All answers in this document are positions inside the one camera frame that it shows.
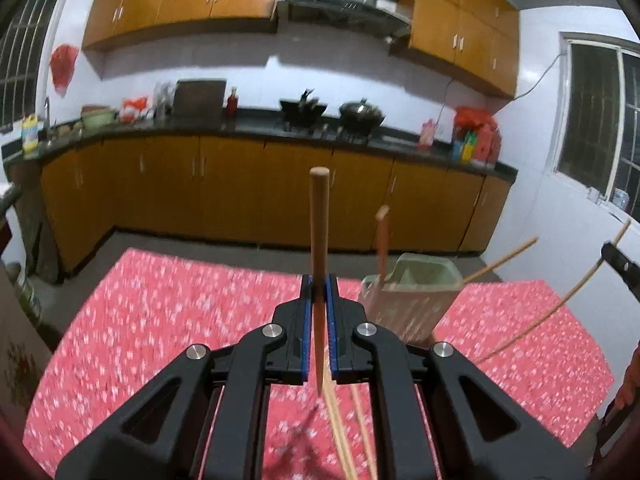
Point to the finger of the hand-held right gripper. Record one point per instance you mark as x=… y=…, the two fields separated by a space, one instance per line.
x=622 y=267

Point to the pink bottle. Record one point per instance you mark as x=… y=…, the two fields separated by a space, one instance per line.
x=427 y=135

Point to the stacked metal bowls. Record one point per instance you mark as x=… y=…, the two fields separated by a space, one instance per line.
x=27 y=295

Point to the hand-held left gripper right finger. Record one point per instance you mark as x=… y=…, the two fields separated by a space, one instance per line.
x=334 y=330

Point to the green basin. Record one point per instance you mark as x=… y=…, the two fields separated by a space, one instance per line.
x=99 y=119

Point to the gas stove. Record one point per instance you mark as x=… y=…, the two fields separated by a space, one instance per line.
x=330 y=130

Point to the barred window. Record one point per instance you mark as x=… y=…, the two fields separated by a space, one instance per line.
x=595 y=115
x=25 y=55

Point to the reddish wooden chopstick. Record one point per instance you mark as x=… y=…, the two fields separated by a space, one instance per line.
x=382 y=245
x=319 y=220

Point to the red sauce bottle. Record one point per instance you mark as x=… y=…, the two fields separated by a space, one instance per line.
x=232 y=105

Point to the yellow green bottle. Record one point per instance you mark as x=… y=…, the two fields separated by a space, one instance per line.
x=469 y=147

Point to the person's right forearm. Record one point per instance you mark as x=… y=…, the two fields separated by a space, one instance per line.
x=629 y=380

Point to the large red plastic bag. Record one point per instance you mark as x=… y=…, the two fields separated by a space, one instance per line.
x=475 y=120

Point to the wooden floral panel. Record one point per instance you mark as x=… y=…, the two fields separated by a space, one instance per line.
x=20 y=350

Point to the red floral tablecloth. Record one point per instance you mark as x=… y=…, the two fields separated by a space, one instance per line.
x=150 y=320

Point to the dark cutting board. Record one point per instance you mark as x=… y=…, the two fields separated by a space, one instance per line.
x=200 y=100

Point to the glass jars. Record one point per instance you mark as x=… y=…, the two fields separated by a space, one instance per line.
x=162 y=102

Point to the yellow detergent bottle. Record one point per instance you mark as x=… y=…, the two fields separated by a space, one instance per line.
x=30 y=135

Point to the green plastic utensil holder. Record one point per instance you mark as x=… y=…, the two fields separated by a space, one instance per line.
x=425 y=280

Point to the black wok with lid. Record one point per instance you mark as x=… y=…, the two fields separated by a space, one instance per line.
x=362 y=112

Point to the metal faucet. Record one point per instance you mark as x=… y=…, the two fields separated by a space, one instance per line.
x=48 y=112

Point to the dark chair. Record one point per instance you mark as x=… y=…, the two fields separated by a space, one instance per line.
x=617 y=440

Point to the dark kitchen countertop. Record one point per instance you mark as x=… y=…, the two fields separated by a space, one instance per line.
x=250 y=125

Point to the cup on window sill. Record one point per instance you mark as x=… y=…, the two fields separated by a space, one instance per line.
x=621 y=198

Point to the blue bottle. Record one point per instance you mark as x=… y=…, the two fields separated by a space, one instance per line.
x=456 y=149

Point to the wooden upper cabinets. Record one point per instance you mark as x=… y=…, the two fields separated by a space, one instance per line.
x=460 y=30
x=185 y=0

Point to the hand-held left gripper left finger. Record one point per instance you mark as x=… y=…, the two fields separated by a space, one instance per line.
x=306 y=330

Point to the hanging red bag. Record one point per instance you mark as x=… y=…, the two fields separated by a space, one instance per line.
x=64 y=67

